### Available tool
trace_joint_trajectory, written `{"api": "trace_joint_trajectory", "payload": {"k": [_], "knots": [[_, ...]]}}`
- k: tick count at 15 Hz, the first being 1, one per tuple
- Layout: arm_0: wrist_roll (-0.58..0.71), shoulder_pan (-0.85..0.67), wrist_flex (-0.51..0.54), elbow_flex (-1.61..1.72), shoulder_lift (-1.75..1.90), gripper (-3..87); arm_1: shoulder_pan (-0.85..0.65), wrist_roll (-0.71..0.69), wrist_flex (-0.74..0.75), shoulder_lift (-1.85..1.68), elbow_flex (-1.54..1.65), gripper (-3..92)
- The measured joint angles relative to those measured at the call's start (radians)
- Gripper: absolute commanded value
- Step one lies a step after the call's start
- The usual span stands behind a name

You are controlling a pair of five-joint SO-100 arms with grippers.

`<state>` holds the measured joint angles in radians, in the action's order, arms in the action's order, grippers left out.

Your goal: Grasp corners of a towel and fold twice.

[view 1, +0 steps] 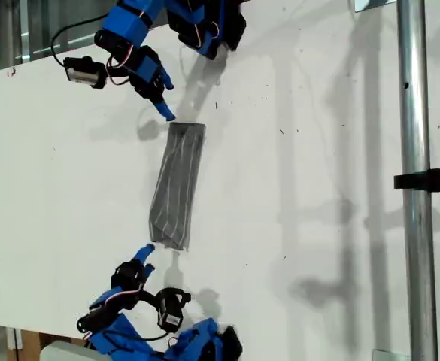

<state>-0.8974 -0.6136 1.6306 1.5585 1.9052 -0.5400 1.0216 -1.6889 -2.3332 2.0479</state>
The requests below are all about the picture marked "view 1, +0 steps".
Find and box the grey white-striped towel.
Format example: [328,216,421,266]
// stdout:
[148,121,208,253]

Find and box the white box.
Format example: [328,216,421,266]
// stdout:
[40,340,104,361]

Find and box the wooden table leg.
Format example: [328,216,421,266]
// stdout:
[5,326,43,353]

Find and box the black clamp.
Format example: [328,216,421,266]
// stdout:
[393,159,440,200]

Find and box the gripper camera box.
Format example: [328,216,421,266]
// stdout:
[154,287,192,333]
[62,55,108,91]

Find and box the black camera cable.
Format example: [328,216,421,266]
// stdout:
[50,13,111,69]
[105,326,178,344]

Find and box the steel post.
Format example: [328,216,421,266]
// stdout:
[396,0,439,361]

